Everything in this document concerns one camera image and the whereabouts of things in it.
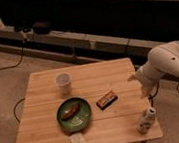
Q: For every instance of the brown rectangular block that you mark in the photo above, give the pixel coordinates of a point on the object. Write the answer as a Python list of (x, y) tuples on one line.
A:
[(106, 100)]

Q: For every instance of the wooden table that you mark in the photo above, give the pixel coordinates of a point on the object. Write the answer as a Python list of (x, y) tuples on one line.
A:
[(114, 101)]

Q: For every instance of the black box on ledge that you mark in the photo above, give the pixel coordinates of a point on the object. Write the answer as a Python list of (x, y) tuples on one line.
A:
[(41, 27)]

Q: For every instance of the brown sausage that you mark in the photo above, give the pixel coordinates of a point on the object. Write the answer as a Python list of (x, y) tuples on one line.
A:
[(69, 113)]

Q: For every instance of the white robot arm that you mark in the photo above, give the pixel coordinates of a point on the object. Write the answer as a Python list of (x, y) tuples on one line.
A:
[(162, 59)]

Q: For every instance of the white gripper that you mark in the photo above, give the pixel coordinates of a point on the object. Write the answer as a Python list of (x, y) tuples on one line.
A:
[(147, 83)]

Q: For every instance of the white patterned bottle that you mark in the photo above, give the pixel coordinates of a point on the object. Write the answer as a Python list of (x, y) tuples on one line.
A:
[(146, 120)]

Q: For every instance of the green plate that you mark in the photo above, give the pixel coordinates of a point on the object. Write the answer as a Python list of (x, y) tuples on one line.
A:
[(74, 115)]

